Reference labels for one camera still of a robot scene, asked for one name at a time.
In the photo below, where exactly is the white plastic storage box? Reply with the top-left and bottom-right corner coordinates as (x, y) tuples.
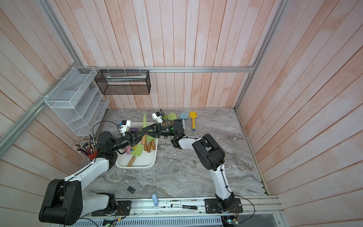
(116, 120), (158, 169)

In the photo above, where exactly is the small black square piece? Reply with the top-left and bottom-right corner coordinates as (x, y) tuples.
(127, 186), (136, 194)

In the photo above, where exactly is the black marker pen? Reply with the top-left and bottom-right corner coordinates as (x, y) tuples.
(170, 204), (198, 210)

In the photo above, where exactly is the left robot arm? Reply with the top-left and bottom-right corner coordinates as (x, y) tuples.
(39, 131), (144, 226)

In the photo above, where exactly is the red cup of pencils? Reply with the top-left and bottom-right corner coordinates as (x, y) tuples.
(73, 135), (98, 161)

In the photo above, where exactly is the light blue small cylinder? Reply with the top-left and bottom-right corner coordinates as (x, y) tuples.
(152, 194), (159, 207)

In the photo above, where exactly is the light blue shovel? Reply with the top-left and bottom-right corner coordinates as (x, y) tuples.
(179, 112), (188, 130)

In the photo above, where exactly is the olive green pointed shovel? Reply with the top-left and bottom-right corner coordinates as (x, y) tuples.
(168, 112), (177, 121)

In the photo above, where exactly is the light green shovel wooden handle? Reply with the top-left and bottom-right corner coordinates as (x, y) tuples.
(141, 113), (148, 145)

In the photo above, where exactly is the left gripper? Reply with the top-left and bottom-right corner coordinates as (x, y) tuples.
(111, 131), (147, 152)

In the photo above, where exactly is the black mesh wall basket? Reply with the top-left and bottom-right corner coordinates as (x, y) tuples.
(95, 69), (151, 95)

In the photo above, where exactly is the white wire mesh shelf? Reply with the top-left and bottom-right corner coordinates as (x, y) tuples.
(45, 67), (110, 136)

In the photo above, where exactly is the green spade wooden handle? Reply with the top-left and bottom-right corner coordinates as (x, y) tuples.
(127, 144), (144, 167)

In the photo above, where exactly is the light green shovel wide blade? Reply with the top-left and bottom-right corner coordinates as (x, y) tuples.
(144, 135), (156, 153)

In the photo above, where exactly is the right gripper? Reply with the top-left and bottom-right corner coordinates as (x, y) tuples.
(145, 126), (178, 141)

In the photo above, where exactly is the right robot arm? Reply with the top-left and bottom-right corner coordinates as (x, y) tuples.
(141, 120), (235, 213)

